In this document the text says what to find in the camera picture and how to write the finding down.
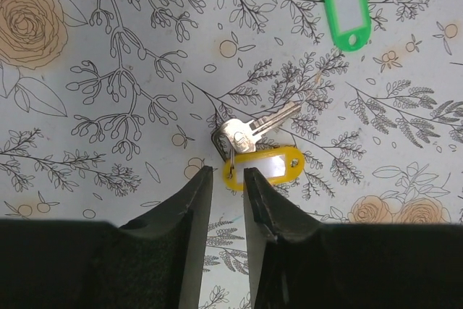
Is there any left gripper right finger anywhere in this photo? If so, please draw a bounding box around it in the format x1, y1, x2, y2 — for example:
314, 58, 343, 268
244, 168, 462, 308

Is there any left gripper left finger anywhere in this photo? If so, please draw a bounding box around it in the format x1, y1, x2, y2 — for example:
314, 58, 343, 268
1, 166, 213, 308

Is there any yellow tag key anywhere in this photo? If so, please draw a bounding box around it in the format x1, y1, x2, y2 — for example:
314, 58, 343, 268
211, 101, 305, 191

